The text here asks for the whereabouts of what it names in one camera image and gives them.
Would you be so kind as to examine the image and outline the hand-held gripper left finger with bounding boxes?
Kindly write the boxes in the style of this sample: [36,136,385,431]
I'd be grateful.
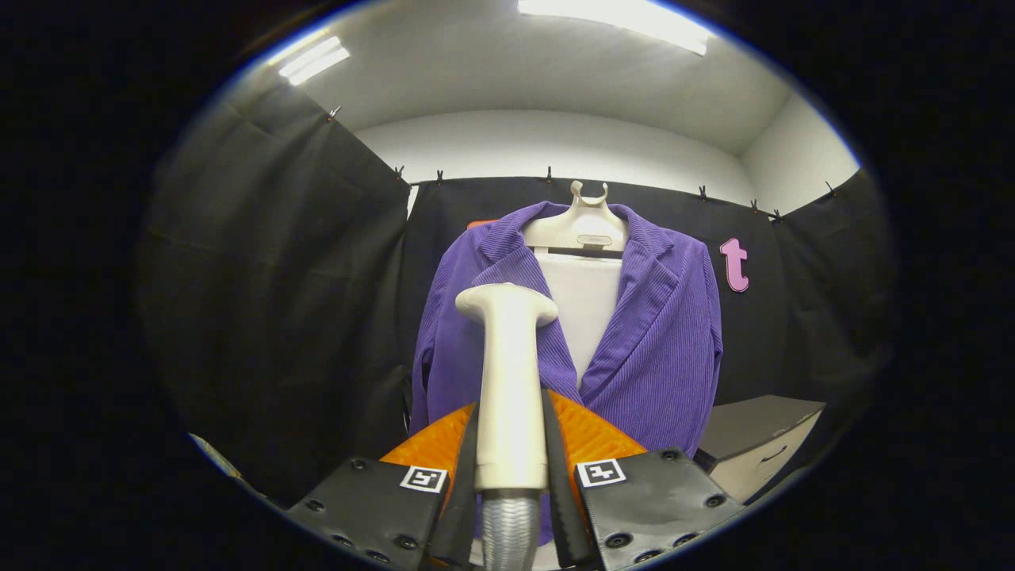
[284,400,481,570]

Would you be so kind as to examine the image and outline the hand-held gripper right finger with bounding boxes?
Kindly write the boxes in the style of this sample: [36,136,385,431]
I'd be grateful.
[543,389,746,571]

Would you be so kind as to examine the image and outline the white garment steamer head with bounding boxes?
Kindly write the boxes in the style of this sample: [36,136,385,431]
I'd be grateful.
[454,283,560,491]

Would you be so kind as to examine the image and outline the purple corduroy jacket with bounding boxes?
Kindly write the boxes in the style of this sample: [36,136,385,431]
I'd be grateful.
[408,201,724,548]

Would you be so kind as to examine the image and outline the cream clothes hanger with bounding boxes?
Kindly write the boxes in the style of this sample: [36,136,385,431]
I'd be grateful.
[521,180,630,260]

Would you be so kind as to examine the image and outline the dark-topped white drawer cabinet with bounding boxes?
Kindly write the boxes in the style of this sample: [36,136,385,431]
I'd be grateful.
[694,395,827,504]

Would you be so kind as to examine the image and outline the plaid cloth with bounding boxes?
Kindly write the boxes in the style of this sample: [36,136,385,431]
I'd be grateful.
[188,432,239,481]

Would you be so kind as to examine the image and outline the black backdrop cloth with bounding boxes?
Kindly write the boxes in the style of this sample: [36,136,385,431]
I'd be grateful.
[135,79,897,508]

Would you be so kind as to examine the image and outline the row of black clips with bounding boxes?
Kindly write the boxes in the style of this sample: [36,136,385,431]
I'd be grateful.
[325,105,837,223]

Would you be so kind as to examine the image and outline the small ceiling light panel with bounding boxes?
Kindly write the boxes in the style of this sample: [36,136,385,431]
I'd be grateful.
[278,36,351,86]

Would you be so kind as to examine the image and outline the large ceiling light panel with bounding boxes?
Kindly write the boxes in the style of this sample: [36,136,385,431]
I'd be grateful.
[517,0,714,56]

